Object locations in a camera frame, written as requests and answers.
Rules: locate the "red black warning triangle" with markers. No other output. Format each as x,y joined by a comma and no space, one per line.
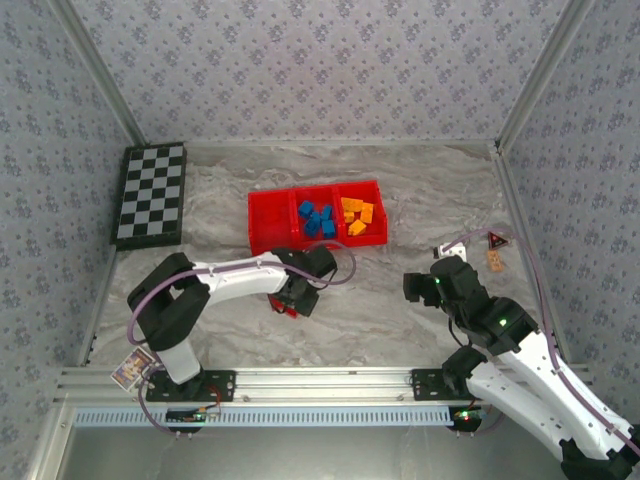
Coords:
498,241

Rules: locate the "controller circuit board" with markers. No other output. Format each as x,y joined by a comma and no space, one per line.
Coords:
467,415
192,415

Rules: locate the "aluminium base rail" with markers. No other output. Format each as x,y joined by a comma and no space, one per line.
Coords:
325,385

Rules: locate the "aluminium frame post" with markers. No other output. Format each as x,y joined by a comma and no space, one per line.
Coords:
545,75

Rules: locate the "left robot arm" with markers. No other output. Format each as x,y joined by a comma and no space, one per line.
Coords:
235,282

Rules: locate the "grey metal panel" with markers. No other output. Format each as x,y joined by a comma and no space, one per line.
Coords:
325,452

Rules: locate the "blue lego brick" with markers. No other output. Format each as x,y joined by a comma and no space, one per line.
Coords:
306,208
316,218
328,230
312,228
326,212

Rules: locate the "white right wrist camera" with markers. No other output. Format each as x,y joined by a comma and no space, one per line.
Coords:
452,251

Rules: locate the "left controller circuit board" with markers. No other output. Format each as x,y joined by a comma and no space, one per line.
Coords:
192,415

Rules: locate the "right controller circuit board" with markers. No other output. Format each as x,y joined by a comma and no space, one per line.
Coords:
467,415

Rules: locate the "yellow lego brick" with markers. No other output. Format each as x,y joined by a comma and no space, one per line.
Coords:
351,205
367,213
357,228
348,217

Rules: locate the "red plastic bin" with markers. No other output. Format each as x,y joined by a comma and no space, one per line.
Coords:
272,225
300,240

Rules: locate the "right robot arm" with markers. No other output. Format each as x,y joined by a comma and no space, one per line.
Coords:
550,400

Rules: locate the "black grey checkerboard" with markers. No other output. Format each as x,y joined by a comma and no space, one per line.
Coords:
150,195

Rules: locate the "small wooden tag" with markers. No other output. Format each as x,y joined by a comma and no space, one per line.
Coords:
495,261

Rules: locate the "colourful sticker tag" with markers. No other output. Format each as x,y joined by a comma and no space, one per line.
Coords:
129,369

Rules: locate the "yellow bricks group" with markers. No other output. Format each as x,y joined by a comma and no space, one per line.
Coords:
377,230

